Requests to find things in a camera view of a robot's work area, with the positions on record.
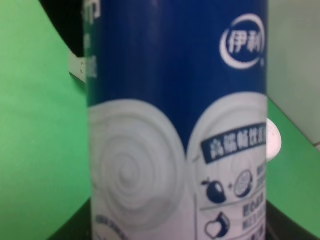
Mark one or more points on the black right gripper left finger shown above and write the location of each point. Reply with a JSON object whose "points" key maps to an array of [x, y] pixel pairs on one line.
{"points": [[78, 227]]}

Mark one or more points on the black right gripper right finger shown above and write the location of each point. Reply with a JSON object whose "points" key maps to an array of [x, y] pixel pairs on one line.
{"points": [[280, 227]]}

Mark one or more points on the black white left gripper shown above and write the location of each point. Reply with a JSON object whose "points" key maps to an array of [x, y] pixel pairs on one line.
{"points": [[66, 17]]}

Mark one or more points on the blue-capped yogurt drink bottle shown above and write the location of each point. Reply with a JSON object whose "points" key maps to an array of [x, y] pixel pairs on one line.
{"points": [[177, 113]]}

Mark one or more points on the white milk bottle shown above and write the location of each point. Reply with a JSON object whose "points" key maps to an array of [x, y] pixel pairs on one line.
{"points": [[273, 141]]}

